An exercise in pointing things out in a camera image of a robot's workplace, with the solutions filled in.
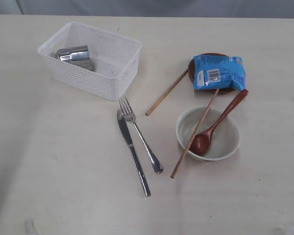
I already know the brown wooden spoon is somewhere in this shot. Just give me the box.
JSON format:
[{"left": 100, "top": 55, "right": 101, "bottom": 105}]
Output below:
[{"left": 189, "top": 89, "right": 248, "bottom": 156}]

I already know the grey curtain backdrop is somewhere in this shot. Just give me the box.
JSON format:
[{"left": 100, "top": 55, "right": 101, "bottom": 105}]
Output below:
[{"left": 0, "top": 0, "right": 294, "bottom": 19}]

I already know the silver fork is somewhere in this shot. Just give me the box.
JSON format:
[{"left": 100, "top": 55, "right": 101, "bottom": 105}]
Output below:
[{"left": 119, "top": 95, "right": 164, "bottom": 173}]

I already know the silver table knife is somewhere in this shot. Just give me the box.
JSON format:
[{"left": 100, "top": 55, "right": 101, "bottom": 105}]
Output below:
[{"left": 116, "top": 109, "right": 151, "bottom": 197}]

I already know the white ceramic bowl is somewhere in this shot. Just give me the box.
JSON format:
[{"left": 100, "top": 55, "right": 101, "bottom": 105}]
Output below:
[{"left": 175, "top": 106, "right": 240, "bottom": 161}]

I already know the blue snack bag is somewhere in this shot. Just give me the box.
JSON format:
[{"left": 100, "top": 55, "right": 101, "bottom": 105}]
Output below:
[{"left": 194, "top": 54, "right": 246, "bottom": 91}]

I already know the brown wooden chopstick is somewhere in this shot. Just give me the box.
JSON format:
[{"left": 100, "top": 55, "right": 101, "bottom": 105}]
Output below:
[
  {"left": 171, "top": 89, "right": 219, "bottom": 179},
  {"left": 145, "top": 69, "right": 188, "bottom": 116}
]

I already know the steel cup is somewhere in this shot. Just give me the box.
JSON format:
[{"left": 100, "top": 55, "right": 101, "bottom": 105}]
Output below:
[{"left": 51, "top": 45, "right": 94, "bottom": 71}]

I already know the white perforated plastic basket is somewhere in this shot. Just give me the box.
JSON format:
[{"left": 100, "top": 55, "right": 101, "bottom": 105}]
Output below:
[{"left": 38, "top": 22, "right": 142, "bottom": 101}]

